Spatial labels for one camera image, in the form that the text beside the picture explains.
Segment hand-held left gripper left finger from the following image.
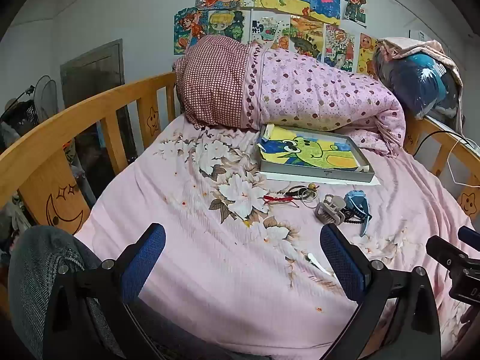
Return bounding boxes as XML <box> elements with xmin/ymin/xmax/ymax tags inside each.
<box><xmin>43</xmin><ymin>223</ymin><xmax>167</xmax><ymax>360</ymax></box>

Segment white hair clip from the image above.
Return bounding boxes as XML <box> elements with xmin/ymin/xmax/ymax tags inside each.
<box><xmin>305</xmin><ymin>253</ymin><xmax>336</xmax><ymax>276</ymax></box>

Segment black cable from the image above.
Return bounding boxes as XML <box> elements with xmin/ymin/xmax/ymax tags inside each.
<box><xmin>414</xmin><ymin>129</ymin><xmax>469</xmax><ymax>156</ymax></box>

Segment dark grey door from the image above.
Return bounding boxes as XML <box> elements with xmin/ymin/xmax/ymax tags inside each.
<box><xmin>60</xmin><ymin>39</ymin><xmax>137</xmax><ymax>203</ymax></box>

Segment frog drawing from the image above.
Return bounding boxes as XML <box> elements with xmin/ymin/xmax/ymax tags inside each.
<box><xmin>261</xmin><ymin>127</ymin><xmax>364</xmax><ymax>169</ymax></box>

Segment bundle of clothes on rail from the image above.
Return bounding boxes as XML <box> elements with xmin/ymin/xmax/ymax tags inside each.
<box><xmin>375</xmin><ymin>50</ymin><xmax>460</xmax><ymax>119</ymax></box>

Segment black plastic crate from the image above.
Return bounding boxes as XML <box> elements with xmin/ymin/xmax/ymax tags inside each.
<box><xmin>7</xmin><ymin>99</ymin><xmax>38</xmax><ymax>136</ymax></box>

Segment pink polka-dot quilt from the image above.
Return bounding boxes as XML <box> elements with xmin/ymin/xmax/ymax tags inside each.
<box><xmin>244</xmin><ymin>43</ymin><xmax>407</xmax><ymax>156</ymax></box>

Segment pink clothes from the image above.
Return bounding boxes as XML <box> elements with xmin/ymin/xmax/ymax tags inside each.
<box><xmin>377</xmin><ymin>37</ymin><xmax>466</xmax><ymax>83</ymax></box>

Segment white paper sheet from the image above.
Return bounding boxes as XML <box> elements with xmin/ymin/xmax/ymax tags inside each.
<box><xmin>259</xmin><ymin>170</ymin><xmax>381</xmax><ymax>187</ymax></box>

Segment metal key rings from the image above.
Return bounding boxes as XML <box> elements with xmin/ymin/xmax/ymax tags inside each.
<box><xmin>298</xmin><ymin>183</ymin><xmax>319</xmax><ymax>204</ymax></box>

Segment red string bracelet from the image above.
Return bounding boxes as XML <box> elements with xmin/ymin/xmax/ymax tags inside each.
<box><xmin>262</xmin><ymin>193</ymin><xmax>301</xmax><ymax>209</ymax></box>

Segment red checked pillow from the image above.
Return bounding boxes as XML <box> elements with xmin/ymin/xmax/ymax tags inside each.
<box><xmin>173</xmin><ymin>34</ymin><xmax>263</xmax><ymax>130</ymax></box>

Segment blue watch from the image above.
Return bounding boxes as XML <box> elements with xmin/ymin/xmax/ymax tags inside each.
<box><xmin>343</xmin><ymin>190</ymin><xmax>373</xmax><ymax>238</ymax></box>

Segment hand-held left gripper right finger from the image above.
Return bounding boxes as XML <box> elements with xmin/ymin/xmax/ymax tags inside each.
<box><xmin>319</xmin><ymin>223</ymin><xmax>441</xmax><ymax>360</ymax></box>

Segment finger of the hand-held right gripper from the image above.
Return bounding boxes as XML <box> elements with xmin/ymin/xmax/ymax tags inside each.
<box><xmin>425</xmin><ymin>234</ymin><xmax>480</xmax><ymax>271</ymax></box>
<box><xmin>458</xmin><ymin>226</ymin><xmax>480</xmax><ymax>251</ymax></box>

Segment grey shallow box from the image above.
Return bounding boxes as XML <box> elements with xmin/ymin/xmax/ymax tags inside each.
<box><xmin>258</xmin><ymin>123</ymin><xmax>376</xmax><ymax>184</ymax></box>

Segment standing fan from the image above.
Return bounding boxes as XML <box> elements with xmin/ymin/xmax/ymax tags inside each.
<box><xmin>34</xmin><ymin>75</ymin><xmax>59</xmax><ymax>122</ymax></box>

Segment grey hair claw clip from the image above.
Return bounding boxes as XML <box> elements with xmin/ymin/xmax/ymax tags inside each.
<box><xmin>315</xmin><ymin>194</ymin><xmax>347</xmax><ymax>226</ymax></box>

